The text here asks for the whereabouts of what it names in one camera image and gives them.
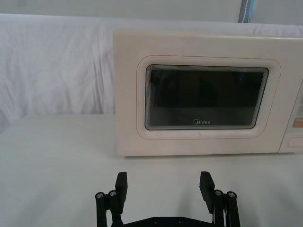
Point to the grey striped post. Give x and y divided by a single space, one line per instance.
246 10

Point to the white curtain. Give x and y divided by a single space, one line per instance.
54 66

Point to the cream microwave oven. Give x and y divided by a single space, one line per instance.
189 47

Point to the oven control panel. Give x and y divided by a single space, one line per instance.
292 106

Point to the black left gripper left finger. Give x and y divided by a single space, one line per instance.
120 194

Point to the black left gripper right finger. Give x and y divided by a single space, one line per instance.
207 191

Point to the white table cloth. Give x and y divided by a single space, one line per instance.
59 165

